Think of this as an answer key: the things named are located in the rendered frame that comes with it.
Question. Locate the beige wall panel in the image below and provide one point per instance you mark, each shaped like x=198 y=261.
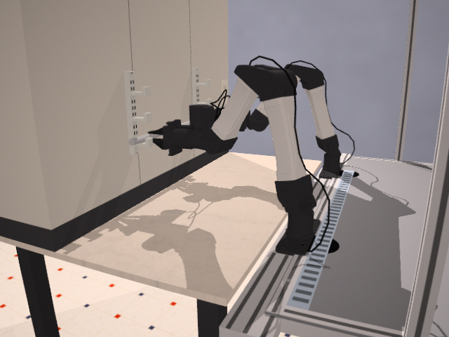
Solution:
x=65 y=164

